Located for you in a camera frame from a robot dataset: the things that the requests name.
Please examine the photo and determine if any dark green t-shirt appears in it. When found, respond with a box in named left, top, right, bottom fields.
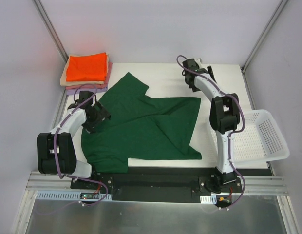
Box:
left=81, top=73, right=202, bottom=173

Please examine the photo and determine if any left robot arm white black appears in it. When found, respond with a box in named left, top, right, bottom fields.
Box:
left=37, top=91, right=111, bottom=190

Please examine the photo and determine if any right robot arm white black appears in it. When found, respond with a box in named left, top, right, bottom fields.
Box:
left=177, top=56, right=240, bottom=193

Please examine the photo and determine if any folded pink t-shirt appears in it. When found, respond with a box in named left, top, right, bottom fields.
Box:
left=65, top=62, right=113, bottom=90

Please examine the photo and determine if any folded lavender t-shirt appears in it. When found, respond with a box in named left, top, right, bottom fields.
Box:
left=66, top=87, right=108, bottom=95

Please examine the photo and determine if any folded beige t-shirt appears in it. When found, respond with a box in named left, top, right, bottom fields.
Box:
left=59, top=54, right=110, bottom=86

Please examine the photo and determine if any folded orange t-shirt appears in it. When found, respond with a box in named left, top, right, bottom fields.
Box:
left=66, top=52, right=108, bottom=82

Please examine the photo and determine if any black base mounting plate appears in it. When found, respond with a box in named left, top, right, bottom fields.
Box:
left=69, top=167, right=275, bottom=203

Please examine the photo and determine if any white plastic perforated basket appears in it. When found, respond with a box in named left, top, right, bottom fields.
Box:
left=207, top=110, right=290, bottom=173

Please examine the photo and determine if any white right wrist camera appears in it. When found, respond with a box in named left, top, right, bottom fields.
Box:
left=194, top=58, right=203, bottom=64

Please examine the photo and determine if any left white cable duct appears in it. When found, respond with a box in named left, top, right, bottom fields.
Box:
left=37, top=191, right=112, bottom=202

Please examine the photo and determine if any white cable duct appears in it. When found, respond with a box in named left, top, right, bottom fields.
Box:
left=37, top=191, right=112, bottom=202
left=200, top=195, right=217, bottom=205

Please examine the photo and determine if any right aluminium corner post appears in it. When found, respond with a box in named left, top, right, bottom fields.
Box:
left=241, top=0, right=289, bottom=73

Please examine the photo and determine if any aluminium corner post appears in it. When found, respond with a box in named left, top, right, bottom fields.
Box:
left=241, top=0, right=289, bottom=73
left=32, top=0, right=69, bottom=62

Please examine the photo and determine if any left aluminium corner post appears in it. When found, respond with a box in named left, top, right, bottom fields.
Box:
left=32, top=0, right=69, bottom=62

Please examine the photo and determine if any right white cable duct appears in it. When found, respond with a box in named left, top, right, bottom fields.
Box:
left=200, top=195, right=217, bottom=205

